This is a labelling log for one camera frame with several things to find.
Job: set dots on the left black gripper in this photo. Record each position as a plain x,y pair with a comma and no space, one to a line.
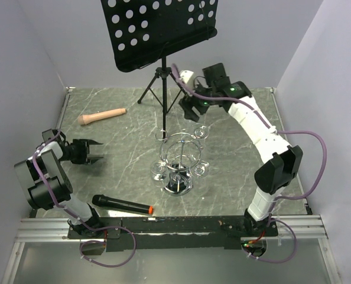
84,145

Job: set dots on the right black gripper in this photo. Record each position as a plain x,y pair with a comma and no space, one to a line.
189,113

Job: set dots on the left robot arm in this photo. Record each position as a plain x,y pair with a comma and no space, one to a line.
46,185

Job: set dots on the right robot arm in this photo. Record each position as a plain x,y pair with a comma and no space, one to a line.
281,160

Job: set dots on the chrome wine glass rack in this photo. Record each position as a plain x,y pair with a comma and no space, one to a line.
180,152

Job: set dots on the clear wine glass front right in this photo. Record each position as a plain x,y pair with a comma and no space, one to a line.
201,169

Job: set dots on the beige microphone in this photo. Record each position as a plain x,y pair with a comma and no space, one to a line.
87,119

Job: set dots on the black microphone orange end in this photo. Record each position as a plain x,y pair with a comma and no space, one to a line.
121,205

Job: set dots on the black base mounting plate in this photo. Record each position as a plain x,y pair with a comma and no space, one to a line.
193,231

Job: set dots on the black perforated music stand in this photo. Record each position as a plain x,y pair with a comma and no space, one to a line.
142,32

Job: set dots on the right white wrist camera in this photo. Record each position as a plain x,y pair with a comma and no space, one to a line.
187,76

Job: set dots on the aluminium frame rail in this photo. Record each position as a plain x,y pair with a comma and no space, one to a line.
300,254

